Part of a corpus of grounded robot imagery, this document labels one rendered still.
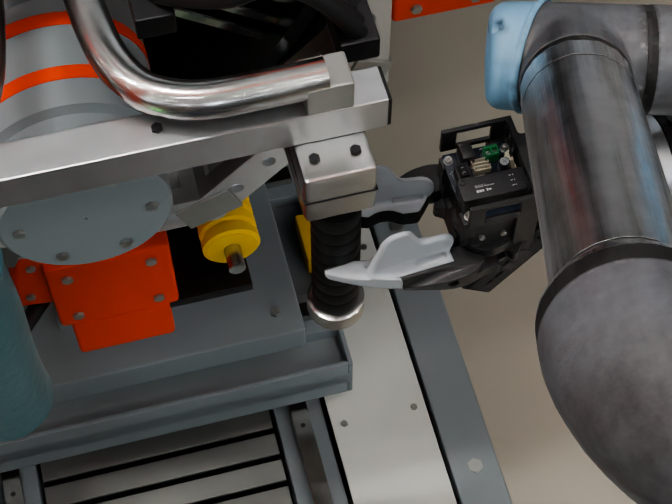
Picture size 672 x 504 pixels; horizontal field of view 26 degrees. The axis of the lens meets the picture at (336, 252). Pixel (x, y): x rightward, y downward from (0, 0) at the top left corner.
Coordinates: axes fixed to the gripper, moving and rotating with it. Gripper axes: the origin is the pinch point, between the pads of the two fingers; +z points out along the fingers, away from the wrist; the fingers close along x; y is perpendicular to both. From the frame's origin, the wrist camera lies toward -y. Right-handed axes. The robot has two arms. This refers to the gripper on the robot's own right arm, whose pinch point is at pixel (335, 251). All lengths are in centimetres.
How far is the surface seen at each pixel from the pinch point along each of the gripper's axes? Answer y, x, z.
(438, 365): -75, -24, -20
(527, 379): -83, -22, -32
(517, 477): -83, -10, -27
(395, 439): -75, -15, -12
